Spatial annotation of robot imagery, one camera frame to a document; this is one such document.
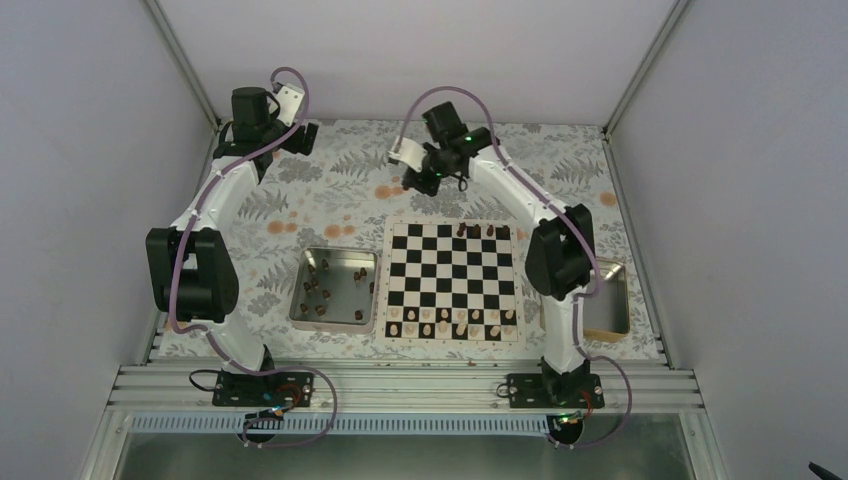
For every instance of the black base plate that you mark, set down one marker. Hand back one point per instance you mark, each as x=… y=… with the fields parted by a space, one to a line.
x=281 y=390
x=534 y=391

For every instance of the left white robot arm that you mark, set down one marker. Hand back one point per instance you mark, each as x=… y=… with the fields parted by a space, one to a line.
x=193 y=277

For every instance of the black white chessboard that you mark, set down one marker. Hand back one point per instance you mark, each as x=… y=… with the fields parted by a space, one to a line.
x=432 y=277

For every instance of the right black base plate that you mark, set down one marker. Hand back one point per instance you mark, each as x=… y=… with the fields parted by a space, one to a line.
x=534 y=391

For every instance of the aluminium rail frame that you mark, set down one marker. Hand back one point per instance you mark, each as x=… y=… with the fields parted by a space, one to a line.
x=452 y=388

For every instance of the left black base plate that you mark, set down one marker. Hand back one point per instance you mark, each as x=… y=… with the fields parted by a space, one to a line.
x=281 y=390

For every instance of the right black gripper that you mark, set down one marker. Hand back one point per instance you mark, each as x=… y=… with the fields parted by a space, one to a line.
x=414 y=182

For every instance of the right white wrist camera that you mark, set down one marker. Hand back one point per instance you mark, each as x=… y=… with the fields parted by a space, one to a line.
x=408 y=152

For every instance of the silver metal tray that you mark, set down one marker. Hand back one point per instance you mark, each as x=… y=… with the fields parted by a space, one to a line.
x=325 y=277

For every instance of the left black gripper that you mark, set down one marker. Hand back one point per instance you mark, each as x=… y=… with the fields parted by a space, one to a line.
x=294 y=145

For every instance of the gold rimmed metal tray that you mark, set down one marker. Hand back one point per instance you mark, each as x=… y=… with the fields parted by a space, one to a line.
x=605 y=316

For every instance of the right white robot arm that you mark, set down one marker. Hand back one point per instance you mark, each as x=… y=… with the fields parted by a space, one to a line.
x=560 y=262

